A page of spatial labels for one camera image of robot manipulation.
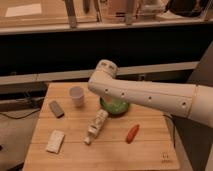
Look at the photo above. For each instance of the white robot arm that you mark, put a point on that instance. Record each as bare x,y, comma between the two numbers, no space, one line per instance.
191,101

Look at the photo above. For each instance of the metal table leg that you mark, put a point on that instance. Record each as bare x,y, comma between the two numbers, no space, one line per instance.
71,13

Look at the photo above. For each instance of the white rectangular sponge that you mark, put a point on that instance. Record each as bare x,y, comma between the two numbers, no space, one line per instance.
55,141

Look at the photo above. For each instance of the grey rectangular block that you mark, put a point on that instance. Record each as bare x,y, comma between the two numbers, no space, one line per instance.
56,109

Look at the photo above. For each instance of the white plastic bottle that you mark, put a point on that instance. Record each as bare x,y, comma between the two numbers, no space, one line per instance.
95,126

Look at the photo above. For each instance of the green bowl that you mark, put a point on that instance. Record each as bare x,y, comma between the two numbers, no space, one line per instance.
114,106

